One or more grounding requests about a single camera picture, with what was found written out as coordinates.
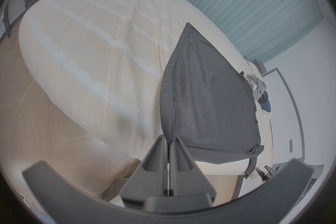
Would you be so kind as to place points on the grey garment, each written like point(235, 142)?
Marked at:
point(256, 83)

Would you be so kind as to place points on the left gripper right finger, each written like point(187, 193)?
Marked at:
point(186, 178)

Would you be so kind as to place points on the white garment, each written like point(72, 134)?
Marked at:
point(263, 116)

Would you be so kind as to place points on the bed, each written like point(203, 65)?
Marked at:
point(91, 47)

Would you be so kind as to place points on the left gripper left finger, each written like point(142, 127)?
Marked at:
point(149, 178)

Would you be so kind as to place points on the grey bedside table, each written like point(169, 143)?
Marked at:
point(259, 65)

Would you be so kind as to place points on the black T-shirt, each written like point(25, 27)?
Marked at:
point(210, 102)

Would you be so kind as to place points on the dark blue garment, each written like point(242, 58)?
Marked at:
point(267, 107)

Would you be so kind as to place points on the white printed pillow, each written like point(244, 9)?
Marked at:
point(253, 66)

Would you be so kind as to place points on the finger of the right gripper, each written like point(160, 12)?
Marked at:
point(262, 176)
point(271, 172)

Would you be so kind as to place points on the black printed garment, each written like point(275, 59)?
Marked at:
point(264, 96)

